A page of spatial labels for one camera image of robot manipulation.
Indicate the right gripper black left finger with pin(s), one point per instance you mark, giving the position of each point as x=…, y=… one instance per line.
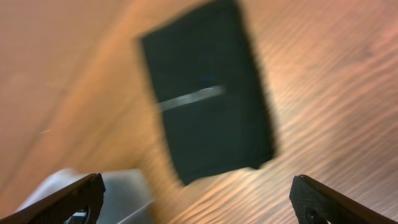
x=79, y=202

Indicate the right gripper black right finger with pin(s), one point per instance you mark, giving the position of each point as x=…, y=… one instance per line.
x=314, y=202

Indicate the large black garment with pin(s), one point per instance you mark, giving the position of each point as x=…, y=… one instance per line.
x=208, y=89

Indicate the clear plastic storage bin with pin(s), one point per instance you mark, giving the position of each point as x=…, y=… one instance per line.
x=126, y=199

